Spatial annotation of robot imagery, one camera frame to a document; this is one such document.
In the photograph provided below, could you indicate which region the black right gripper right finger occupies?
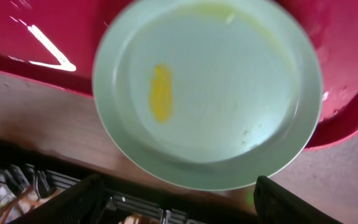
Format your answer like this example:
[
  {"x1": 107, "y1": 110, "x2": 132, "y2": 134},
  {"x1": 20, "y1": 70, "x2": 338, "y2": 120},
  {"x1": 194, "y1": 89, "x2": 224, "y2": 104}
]
[{"x1": 254, "y1": 175, "x2": 341, "y2": 224}]

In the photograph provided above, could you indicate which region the red plastic tray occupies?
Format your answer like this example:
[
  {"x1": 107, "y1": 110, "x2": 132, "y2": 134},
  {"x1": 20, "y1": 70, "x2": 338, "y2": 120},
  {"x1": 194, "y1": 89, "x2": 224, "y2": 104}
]
[{"x1": 0, "y1": 0, "x2": 358, "y2": 151}]

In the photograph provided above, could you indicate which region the light blue plate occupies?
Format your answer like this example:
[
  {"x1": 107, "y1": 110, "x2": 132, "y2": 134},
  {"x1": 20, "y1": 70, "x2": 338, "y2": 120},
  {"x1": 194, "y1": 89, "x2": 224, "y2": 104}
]
[{"x1": 92, "y1": 1, "x2": 323, "y2": 191}]

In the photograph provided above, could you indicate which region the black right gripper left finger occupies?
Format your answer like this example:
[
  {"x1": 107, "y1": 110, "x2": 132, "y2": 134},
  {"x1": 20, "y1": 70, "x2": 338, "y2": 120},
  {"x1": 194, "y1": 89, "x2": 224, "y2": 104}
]
[{"x1": 12, "y1": 174, "x2": 104, "y2": 224}]

